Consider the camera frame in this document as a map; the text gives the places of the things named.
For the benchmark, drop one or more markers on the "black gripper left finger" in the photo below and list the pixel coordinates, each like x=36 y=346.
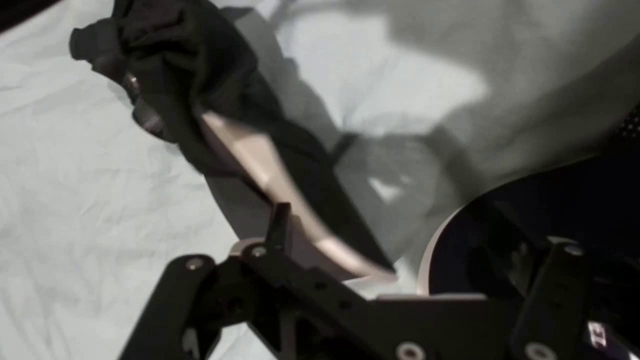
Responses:
x=180 y=300

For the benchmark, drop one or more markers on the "black cap with light brim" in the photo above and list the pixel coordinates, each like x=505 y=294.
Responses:
x=201 y=66

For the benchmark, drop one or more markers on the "navy blue clothing item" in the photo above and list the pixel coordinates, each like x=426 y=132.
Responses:
x=587 y=206

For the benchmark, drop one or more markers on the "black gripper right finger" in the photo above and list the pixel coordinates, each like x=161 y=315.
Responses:
x=560 y=300

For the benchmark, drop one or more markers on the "teal bed sheet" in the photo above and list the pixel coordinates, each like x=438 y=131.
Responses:
x=66 y=201

